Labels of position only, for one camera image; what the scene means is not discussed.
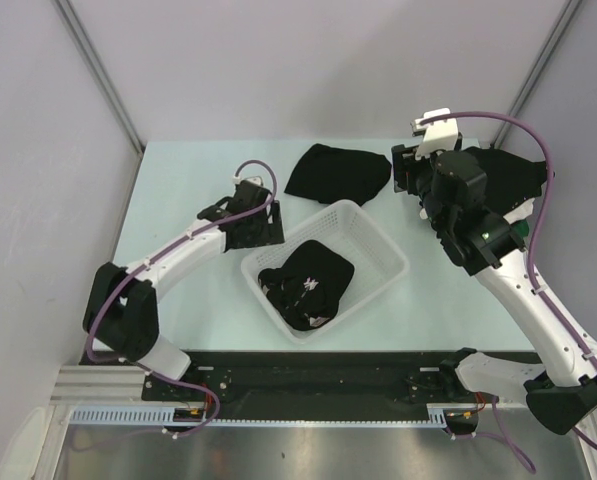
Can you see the white plastic laundry basket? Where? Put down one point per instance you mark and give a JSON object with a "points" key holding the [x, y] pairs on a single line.
{"points": [[348, 230]]}

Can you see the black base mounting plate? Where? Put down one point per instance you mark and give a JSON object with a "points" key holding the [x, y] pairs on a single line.
{"points": [[330, 387]]}

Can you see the black printed t-shirt in basket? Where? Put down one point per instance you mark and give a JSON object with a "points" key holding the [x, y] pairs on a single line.
{"points": [[307, 289]]}

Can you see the left aluminium frame post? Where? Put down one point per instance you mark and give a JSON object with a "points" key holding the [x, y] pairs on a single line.
{"points": [[77, 30]]}

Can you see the right aluminium frame post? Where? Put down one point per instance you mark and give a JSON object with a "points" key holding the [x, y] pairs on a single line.
{"points": [[546, 54]]}

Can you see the aluminium frame post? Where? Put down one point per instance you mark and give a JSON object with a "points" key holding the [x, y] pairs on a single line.
{"points": [[77, 30], [546, 54]]}

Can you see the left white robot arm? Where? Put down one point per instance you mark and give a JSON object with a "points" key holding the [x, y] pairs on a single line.
{"points": [[122, 310]]}

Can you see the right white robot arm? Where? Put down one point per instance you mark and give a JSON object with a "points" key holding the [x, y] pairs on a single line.
{"points": [[560, 390]]}

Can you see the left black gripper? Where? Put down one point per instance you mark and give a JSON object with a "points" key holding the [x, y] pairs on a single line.
{"points": [[271, 233]]}

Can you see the white folded t-shirt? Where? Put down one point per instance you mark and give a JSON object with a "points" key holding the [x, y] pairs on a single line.
{"points": [[521, 212]]}

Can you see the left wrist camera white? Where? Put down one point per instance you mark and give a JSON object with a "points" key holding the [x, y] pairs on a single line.
{"points": [[255, 180]]}

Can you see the green folded t-shirt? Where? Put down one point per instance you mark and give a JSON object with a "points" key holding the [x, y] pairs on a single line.
{"points": [[521, 228]]}

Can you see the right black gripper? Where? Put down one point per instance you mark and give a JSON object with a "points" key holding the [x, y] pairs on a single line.
{"points": [[405, 161]]}

